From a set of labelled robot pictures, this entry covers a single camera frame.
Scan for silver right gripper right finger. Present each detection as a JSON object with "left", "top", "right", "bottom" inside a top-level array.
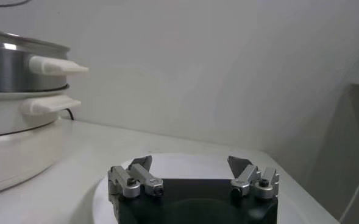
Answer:
[{"left": 227, "top": 155, "right": 280, "bottom": 200}]

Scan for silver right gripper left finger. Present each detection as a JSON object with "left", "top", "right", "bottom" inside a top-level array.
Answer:
[{"left": 107, "top": 155, "right": 165, "bottom": 203}]

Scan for steel steamer basket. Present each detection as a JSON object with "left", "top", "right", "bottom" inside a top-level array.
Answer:
[{"left": 0, "top": 29, "right": 90, "bottom": 94}]

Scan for white round plate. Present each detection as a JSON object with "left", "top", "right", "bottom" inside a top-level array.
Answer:
[{"left": 92, "top": 152, "right": 329, "bottom": 224}]

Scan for white electric cooker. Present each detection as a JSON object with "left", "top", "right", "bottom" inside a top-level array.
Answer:
[{"left": 0, "top": 85, "right": 82, "bottom": 197}]

